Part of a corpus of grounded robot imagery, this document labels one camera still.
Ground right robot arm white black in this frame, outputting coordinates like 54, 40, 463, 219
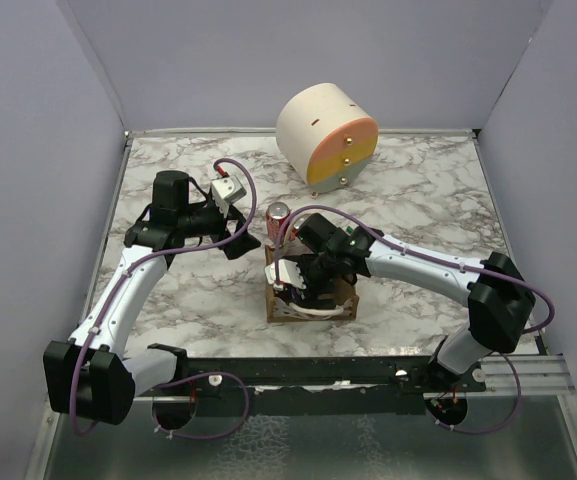
294, 213, 536, 391

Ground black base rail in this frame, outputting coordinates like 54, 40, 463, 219
132, 344, 489, 419

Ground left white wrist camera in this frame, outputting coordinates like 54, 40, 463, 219
210, 176, 247, 218

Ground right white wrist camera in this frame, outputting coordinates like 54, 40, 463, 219
264, 259, 305, 291

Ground red soda can front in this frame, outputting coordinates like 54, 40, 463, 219
289, 223, 302, 246

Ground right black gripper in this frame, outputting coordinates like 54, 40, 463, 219
290, 252, 340, 312

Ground red soda can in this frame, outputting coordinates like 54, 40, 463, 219
265, 201, 291, 242
289, 223, 302, 246

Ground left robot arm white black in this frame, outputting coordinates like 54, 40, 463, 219
43, 164, 261, 425

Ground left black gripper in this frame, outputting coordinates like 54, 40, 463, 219
178, 196, 261, 258

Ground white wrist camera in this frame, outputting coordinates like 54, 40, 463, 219
210, 176, 247, 218
264, 259, 305, 291

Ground round pastel drawer cabinet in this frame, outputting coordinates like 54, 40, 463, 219
275, 83, 379, 194

